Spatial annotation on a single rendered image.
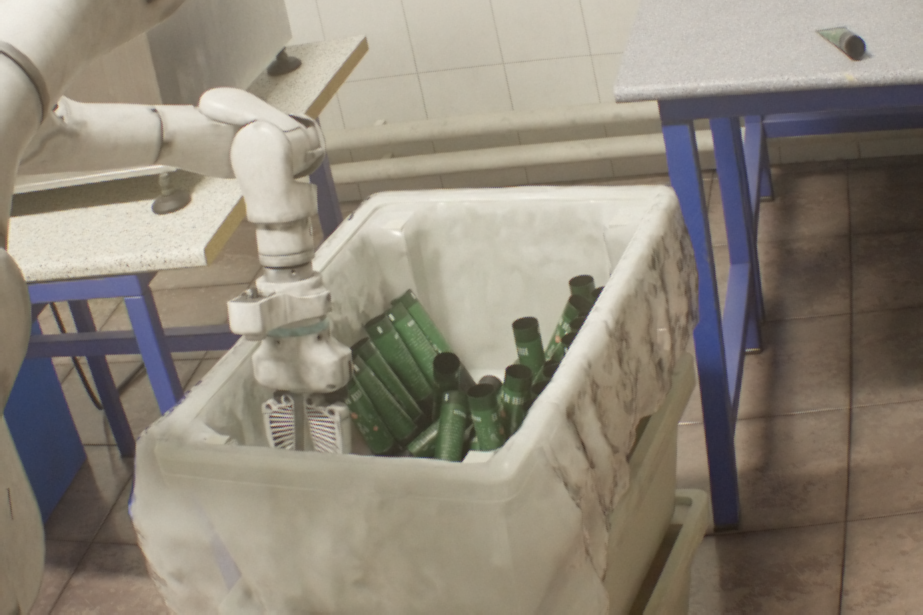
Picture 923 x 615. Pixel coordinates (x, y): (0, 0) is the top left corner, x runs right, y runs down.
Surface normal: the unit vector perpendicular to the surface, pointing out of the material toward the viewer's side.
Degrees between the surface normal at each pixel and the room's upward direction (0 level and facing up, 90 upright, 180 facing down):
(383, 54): 90
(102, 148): 99
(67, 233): 0
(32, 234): 0
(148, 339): 90
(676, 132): 90
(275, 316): 88
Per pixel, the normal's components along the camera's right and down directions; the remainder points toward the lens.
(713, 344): -0.21, 0.46
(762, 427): -0.19, -0.88
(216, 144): 0.55, 0.34
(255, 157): -0.41, 0.23
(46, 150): 0.59, 0.71
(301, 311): 0.55, 0.13
